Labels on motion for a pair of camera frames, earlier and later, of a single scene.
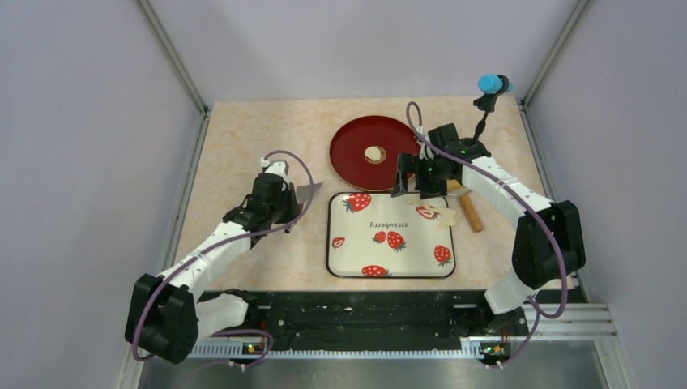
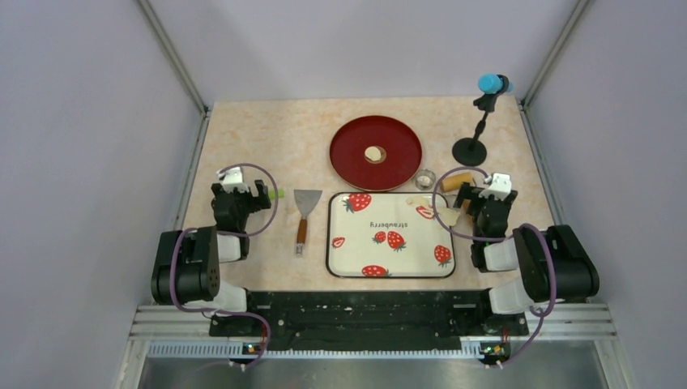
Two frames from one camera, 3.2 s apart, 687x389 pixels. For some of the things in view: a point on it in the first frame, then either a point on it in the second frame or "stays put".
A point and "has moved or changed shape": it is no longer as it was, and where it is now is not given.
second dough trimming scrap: [416, 201] stays put
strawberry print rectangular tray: [373, 235] stays put
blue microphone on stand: [492, 86] stays put
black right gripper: [411, 164] → [471, 193]
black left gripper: [293, 208] → [257, 202]
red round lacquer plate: [349, 143] stays put
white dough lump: [375, 155] stays put
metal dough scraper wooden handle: [303, 193] has moved or changed shape
